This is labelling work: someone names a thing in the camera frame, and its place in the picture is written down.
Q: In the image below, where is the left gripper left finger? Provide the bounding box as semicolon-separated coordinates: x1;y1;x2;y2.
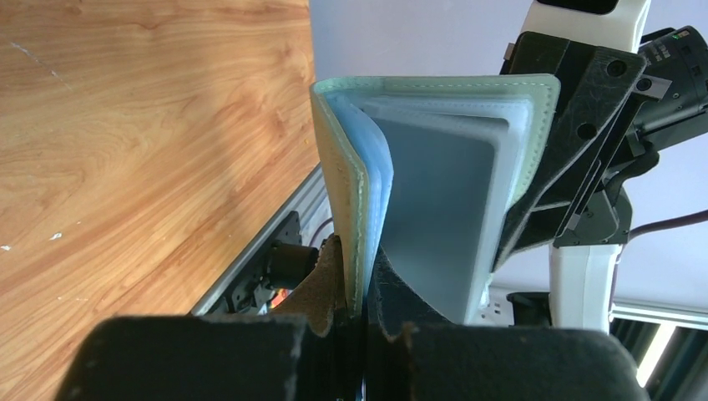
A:
56;236;362;400

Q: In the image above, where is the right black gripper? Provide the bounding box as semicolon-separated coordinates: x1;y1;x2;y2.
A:
491;24;708;272

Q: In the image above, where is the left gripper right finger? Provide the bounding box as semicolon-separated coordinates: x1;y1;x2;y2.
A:
365;251;648;400

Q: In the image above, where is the green card holder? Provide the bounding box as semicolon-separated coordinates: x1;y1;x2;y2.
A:
310;74;561;323

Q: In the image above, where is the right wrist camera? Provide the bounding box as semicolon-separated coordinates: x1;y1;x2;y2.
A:
520;0;651;53

